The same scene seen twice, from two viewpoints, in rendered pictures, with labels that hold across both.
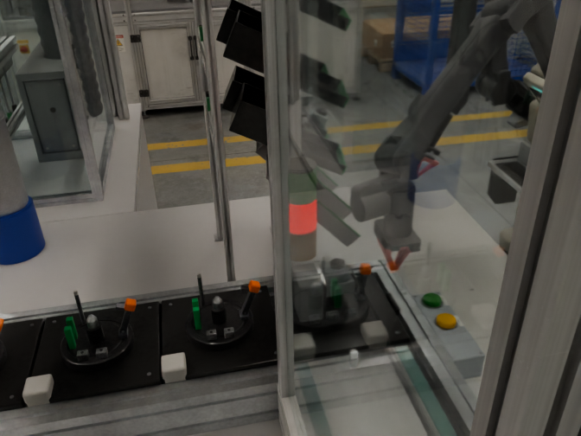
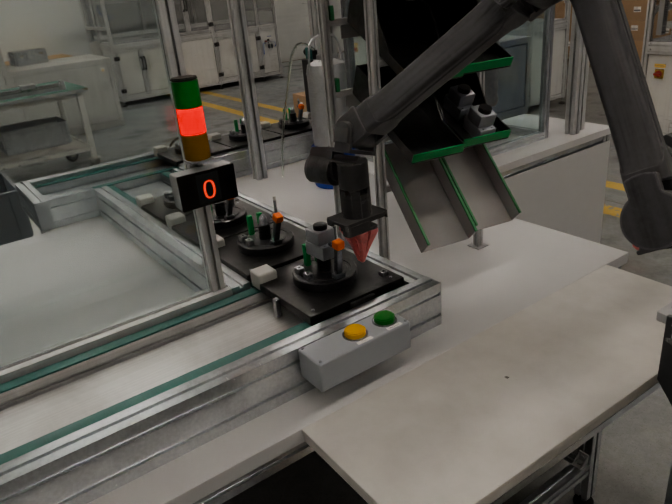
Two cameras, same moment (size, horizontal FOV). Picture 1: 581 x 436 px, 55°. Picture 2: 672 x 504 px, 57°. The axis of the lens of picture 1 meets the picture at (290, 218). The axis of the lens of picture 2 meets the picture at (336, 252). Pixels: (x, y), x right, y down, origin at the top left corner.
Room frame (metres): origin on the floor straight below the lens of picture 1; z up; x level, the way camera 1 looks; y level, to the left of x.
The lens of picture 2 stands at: (0.51, -1.21, 1.57)
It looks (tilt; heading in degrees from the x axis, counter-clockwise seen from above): 24 degrees down; 67
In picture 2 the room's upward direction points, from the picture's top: 5 degrees counter-clockwise
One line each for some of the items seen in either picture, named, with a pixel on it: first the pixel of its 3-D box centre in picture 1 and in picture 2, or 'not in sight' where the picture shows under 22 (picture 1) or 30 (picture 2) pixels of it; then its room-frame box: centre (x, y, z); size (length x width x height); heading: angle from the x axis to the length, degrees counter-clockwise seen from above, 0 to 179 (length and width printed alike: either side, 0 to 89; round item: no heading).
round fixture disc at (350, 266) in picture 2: not in sight; (324, 273); (0.94, -0.10, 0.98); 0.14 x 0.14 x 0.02
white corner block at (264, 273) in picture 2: not in sight; (263, 277); (0.83, -0.02, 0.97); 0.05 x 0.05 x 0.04; 11
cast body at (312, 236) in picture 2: not in sight; (318, 238); (0.94, -0.09, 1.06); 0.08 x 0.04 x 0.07; 103
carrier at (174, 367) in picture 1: (218, 311); (264, 228); (0.89, 0.15, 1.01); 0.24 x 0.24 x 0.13; 11
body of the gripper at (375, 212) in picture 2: not in sight; (356, 204); (0.97, -0.22, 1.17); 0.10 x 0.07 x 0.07; 12
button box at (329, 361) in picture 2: not in sight; (356, 347); (0.90, -0.33, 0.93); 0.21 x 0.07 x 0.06; 11
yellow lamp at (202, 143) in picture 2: not in sight; (196, 145); (0.73, -0.02, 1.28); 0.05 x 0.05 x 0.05
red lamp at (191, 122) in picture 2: not in sight; (191, 120); (0.73, -0.02, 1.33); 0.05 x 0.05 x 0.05
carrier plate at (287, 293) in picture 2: not in sight; (325, 281); (0.94, -0.10, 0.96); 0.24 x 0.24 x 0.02; 11
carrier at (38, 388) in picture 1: (93, 330); (219, 206); (0.84, 0.39, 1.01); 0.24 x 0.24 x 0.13; 11
